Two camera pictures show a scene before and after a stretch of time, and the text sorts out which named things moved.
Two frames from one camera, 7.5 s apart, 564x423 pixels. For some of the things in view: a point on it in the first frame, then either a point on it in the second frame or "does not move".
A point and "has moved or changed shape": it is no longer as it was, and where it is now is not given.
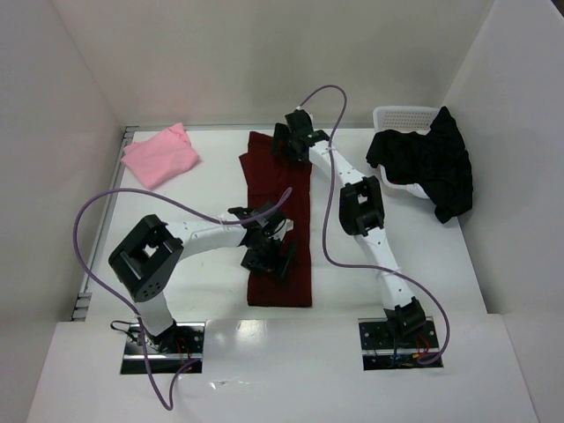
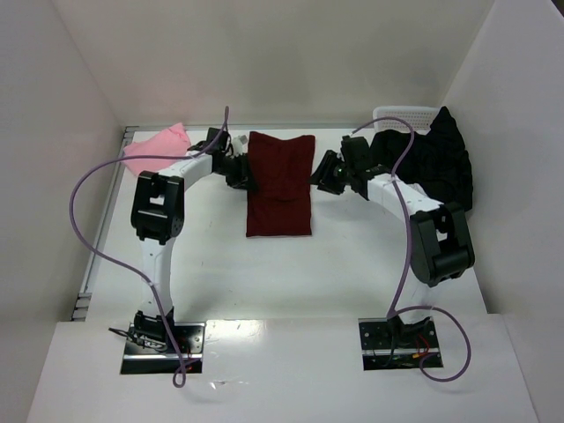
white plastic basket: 410,119 does not move
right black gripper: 284,141 to 329,172
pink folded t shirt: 164,155 does not move
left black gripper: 273,263 to 242,174
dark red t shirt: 269,178 has moved or changed shape
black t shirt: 437,161 does not move
